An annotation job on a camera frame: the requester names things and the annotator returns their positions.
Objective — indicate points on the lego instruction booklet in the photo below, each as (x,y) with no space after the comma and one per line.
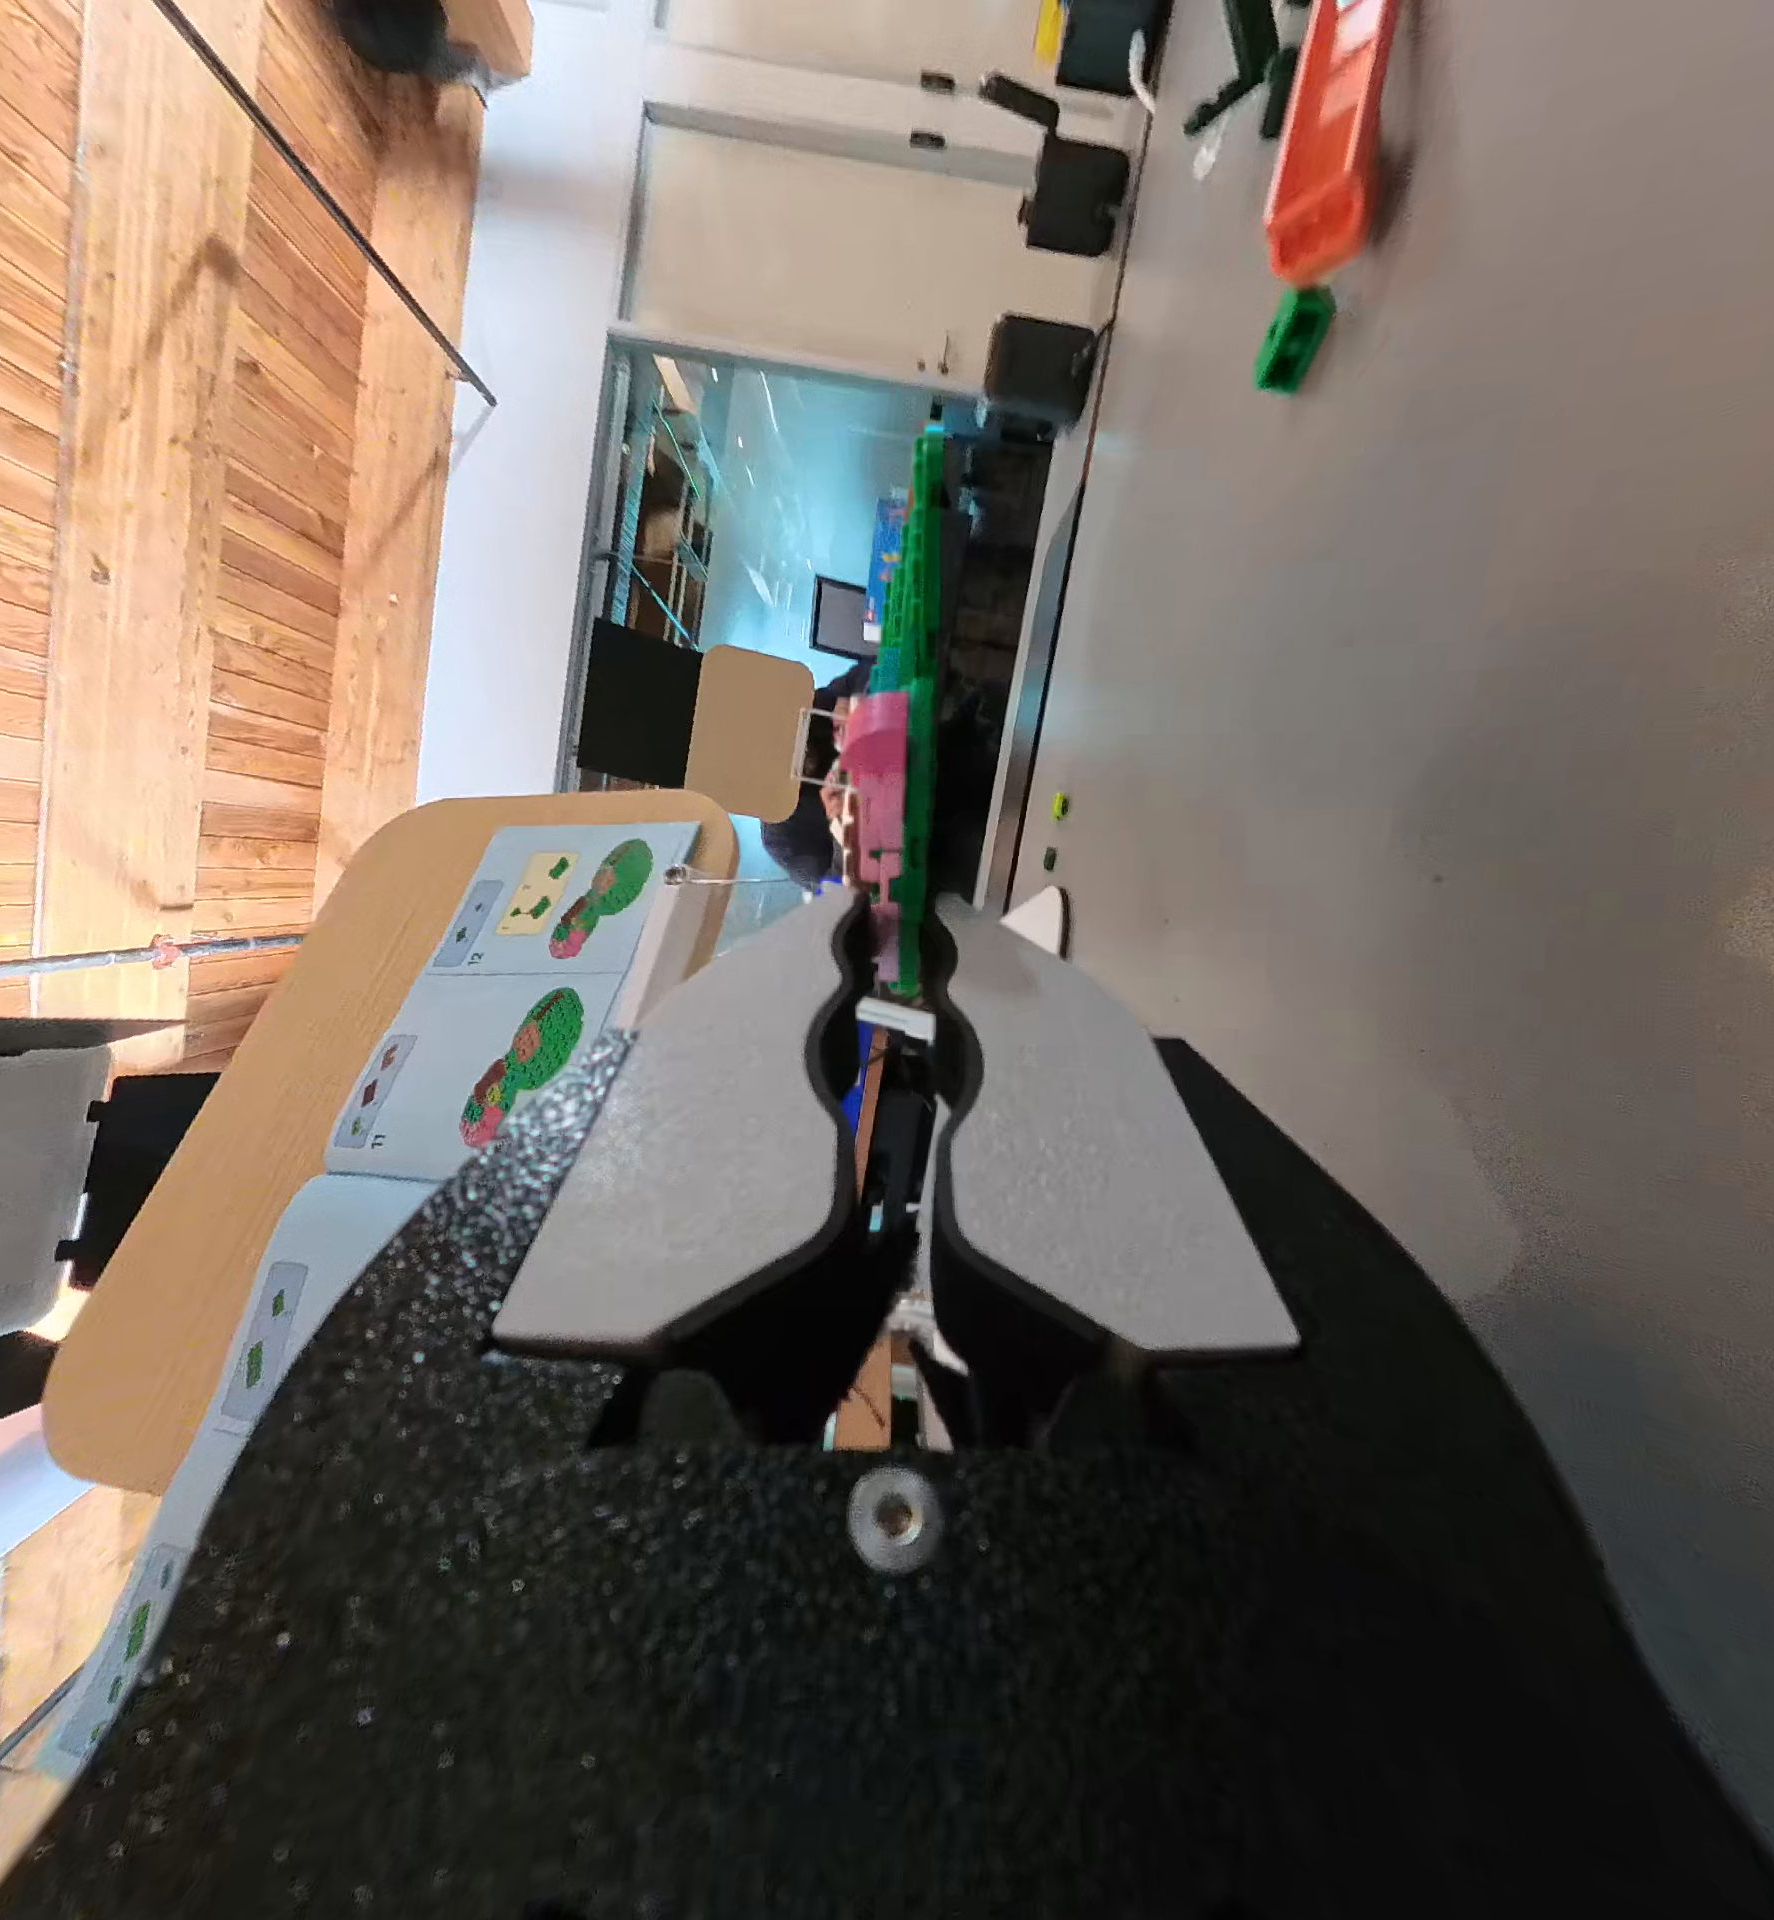
(557,930)

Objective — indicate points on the bright green lego brick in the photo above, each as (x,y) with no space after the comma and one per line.
(1294,341)

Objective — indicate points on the large dark green lego piece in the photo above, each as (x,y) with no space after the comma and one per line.
(1233,102)

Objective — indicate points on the glass partition window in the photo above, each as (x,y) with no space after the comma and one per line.
(767,495)

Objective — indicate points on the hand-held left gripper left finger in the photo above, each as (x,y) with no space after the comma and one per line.
(709,1139)

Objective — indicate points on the green and pink lego build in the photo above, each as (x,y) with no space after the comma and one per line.
(919,644)

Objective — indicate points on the black monitor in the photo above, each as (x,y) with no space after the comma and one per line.
(843,616)

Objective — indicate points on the grey metal pipe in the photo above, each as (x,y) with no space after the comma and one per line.
(79,959)

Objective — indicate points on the white cabinet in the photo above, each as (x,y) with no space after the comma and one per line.
(827,225)

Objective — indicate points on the light wooden board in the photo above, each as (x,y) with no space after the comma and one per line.
(273,1139)

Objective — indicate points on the dark green lego elbow piece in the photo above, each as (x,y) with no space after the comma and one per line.
(1250,33)

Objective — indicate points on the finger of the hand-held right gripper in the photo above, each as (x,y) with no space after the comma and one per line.
(2,1185)

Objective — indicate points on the tan rounded panel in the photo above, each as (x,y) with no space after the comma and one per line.
(749,735)

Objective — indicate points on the black office chair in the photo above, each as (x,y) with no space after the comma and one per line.
(1041,368)
(1075,195)

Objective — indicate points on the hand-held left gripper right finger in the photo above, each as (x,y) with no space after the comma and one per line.
(1113,1185)

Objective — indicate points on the thin black metal rod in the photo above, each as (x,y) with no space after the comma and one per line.
(331,195)

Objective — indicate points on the black panel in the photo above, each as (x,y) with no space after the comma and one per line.
(641,706)

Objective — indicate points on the orange lego brick separator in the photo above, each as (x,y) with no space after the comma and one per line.
(1330,135)

